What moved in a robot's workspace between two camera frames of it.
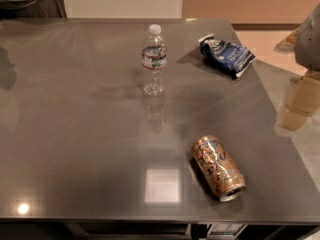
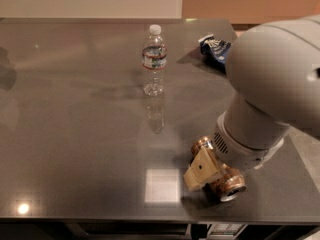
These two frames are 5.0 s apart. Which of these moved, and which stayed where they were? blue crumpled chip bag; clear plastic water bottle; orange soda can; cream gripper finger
Moved: cream gripper finger
Stayed: orange soda can; blue crumpled chip bag; clear plastic water bottle
